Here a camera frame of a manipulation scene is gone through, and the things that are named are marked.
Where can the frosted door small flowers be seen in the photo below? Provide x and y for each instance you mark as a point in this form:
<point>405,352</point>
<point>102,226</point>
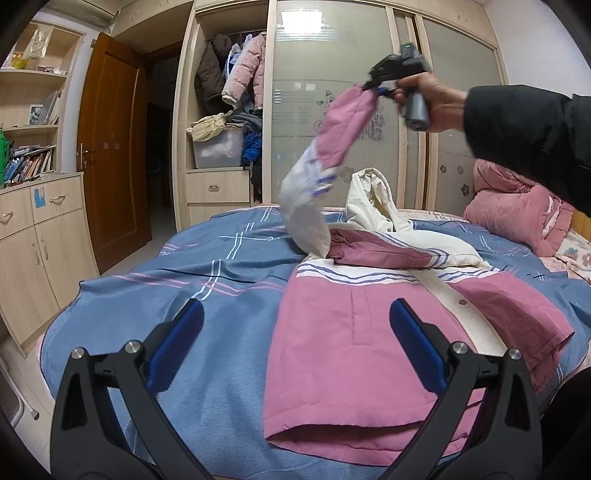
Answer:
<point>457,50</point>

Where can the person's right forearm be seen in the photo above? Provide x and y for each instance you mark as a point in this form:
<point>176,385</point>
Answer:
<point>531,134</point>

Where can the small photo frame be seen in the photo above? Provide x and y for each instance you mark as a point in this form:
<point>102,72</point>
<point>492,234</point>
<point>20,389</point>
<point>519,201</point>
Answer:
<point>35,115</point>

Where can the beige crumpled cloth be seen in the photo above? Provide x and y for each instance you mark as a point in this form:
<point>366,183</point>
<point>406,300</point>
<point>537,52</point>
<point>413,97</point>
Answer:
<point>207,127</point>

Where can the person's right hand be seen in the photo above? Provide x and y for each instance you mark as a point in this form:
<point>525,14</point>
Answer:
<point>443,101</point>

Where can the wall air conditioner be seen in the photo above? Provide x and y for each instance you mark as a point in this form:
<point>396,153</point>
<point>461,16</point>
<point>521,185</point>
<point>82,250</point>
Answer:
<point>94,14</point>

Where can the dark brown hanging coat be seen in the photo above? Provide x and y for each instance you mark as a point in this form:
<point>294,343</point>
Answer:
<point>210,74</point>

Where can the green bottle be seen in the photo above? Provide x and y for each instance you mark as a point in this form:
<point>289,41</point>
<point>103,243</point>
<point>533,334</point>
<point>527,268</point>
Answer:
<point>4,157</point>

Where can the light blue hanging garment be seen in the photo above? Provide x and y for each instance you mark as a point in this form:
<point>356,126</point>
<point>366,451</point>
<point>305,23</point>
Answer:
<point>232,60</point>

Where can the pink and white hooded jacket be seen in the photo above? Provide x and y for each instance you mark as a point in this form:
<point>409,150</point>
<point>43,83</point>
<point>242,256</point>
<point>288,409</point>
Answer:
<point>332,346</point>

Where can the light wood wardrobe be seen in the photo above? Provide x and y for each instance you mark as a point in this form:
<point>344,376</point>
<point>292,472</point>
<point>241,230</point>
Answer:
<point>181,138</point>

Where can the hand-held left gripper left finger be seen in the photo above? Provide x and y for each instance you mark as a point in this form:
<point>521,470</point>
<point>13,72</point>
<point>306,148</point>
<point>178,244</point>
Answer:
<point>178,344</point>

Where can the light wood bookshelf cabinet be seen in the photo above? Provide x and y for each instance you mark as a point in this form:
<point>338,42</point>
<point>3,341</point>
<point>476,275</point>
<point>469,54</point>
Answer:
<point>46,258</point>

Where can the rolled pink quilt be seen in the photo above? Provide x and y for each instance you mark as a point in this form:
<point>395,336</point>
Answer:
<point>508,207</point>

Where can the translucent storage box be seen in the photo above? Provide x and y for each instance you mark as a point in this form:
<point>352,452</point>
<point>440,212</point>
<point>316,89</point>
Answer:
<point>217,152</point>

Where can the floral pillow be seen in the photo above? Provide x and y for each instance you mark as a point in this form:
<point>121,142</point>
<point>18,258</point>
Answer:
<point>575,251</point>

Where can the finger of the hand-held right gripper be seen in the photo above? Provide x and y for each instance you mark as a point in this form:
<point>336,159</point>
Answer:
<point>381,90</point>

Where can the grey clothes pile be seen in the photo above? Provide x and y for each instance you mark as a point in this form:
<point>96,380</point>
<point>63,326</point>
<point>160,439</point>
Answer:
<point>244,121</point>

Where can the blue plaid bed sheet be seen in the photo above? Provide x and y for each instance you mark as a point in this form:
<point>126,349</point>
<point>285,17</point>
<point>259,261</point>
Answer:
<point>184,258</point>

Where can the brown wooden door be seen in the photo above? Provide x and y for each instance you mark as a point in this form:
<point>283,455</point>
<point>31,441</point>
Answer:
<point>111,161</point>

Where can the row of books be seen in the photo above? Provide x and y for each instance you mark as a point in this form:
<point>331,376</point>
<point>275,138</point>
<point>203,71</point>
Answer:
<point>27,166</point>

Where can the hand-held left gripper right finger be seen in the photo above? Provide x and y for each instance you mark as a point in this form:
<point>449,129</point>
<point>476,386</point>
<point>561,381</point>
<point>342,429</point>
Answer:
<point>418,346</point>

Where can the pink puffer coat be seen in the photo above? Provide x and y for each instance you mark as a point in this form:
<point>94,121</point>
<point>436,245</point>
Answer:
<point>247,69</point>

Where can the blue sticker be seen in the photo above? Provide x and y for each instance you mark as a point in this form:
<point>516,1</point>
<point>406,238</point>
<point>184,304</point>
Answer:
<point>39,198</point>

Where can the frosted door large floral print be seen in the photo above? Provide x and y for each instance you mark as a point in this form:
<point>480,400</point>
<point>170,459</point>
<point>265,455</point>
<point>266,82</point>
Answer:
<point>323,55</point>

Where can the wooden bed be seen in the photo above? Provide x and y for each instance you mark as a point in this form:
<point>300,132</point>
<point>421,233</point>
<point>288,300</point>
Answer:
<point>582,224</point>

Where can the wardrobe drawer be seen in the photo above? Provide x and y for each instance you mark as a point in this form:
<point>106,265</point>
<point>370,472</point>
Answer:
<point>217,187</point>

